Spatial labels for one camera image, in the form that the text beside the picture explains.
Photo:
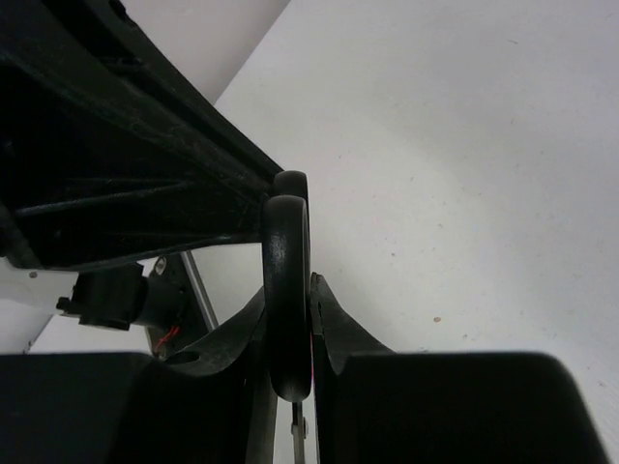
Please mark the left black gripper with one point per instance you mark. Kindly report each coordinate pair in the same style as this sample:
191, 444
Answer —
108, 154

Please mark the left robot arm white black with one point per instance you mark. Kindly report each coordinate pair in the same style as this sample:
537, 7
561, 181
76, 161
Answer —
97, 299

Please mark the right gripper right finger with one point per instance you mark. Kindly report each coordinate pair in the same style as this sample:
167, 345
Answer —
373, 405

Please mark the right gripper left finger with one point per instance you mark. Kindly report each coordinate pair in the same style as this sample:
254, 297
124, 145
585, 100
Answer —
210, 403

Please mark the black handled scissors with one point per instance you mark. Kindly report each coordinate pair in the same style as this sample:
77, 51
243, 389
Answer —
285, 241

